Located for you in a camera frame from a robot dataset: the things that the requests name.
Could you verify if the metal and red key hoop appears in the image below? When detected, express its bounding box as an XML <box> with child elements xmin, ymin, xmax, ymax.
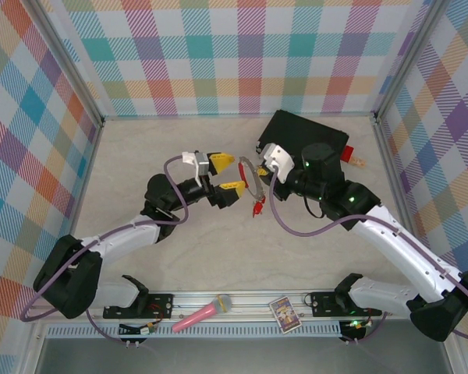
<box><xmin>237</xmin><ymin>154</ymin><xmax>268</xmax><ymax>200</ymax></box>

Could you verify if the black carrying case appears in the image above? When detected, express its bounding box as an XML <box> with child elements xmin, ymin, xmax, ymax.
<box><xmin>253</xmin><ymin>108</ymin><xmax>351</xmax><ymax>172</ymax></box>

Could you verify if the pink toy microphone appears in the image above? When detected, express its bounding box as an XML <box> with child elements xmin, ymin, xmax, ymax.
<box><xmin>171</xmin><ymin>294</ymin><xmax>233</xmax><ymax>334</ymax></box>

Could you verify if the small picture card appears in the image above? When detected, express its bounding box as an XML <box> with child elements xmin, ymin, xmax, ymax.
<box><xmin>270</xmin><ymin>296</ymin><xmax>302</xmax><ymax>333</ymax></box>

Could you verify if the grey metal shelf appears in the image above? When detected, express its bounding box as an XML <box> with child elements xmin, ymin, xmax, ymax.
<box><xmin>34</xmin><ymin>335</ymin><xmax>453</xmax><ymax>374</ymax></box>

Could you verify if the aluminium back rail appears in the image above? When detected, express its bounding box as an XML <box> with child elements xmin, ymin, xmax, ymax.
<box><xmin>101</xmin><ymin>112</ymin><xmax>378</xmax><ymax>120</ymax></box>

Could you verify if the aluminium side rail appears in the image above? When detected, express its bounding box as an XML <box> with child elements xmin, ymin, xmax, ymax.
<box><xmin>27</xmin><ymin>118</ymin><xmax>106</xmax><ymax>323</ymax></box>
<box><xmin>372</xmin><ymin>116</ymin><xmax>425</xmax><ymax>270</ymax></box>

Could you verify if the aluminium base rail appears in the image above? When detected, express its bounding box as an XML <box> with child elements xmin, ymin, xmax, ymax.
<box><xmin>26</xmin><ymin>288</ymin><xmax>399</xmax><ymax>323</ymax></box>

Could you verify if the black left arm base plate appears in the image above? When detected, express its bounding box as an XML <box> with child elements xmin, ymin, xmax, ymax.
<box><xmin>102</xmin><ymin>291</ymin><xmax>176</xmax><ymax>321</ymax></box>

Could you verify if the aluminium frame post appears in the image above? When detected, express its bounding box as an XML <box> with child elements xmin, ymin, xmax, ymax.
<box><xmin>372</xmin><ymin>0</ymin><xmax>448</xmax><ymax>124</ymax></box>
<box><xmin>30</xmin><ymin>0</ymin><xmax>106</xmax><ymax>125</ymax></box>

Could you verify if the white slotted cable duct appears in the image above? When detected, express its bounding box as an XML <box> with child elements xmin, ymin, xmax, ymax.
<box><xmin>46</xmin><ymin>322</ymin><xmax>342</xmax><ymax>339</ymax></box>

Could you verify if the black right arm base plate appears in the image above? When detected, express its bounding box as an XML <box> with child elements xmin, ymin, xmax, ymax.
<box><xmin>303</xmin><ymin>290</ymin><xmax>356</xmax><ymax>319</ymax></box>

